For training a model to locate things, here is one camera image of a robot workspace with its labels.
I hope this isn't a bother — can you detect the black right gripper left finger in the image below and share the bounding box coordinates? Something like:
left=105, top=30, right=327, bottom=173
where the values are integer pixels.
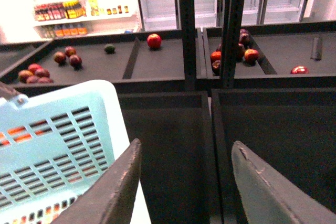
left=52, top=138, right=142, bottom=223

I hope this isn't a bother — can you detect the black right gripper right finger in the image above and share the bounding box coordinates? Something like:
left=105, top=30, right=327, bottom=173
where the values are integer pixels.
left=232, top=141, right=335, bottom=223

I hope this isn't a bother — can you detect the dark green avocado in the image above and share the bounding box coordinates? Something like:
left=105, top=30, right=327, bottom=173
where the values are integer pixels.
left=104, top=44, right=115, bottom=54

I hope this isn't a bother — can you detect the red apple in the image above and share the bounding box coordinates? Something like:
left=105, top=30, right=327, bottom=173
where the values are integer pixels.
left=146, top=34, right=162, bottom=49

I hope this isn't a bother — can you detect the white grocery shelf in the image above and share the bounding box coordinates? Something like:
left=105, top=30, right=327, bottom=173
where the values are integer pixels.
left=1, top=0, right=142, bottom=44

